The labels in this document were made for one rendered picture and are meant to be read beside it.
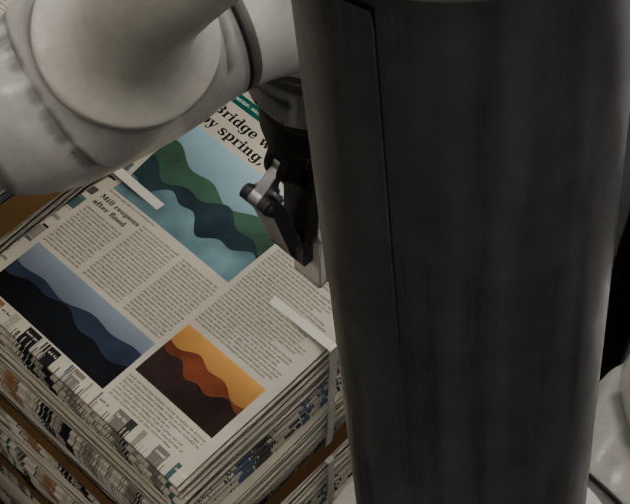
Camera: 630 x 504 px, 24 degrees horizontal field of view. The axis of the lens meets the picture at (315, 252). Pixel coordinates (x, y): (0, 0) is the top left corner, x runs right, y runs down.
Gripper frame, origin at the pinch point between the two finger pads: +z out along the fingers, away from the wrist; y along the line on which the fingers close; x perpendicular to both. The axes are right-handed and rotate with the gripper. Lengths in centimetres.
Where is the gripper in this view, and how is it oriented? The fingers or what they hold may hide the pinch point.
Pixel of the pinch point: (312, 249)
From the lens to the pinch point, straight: 115.5
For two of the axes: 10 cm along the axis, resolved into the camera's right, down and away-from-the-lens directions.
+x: 7.3, 5.7, -3.7
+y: -6.9, 6.1, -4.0
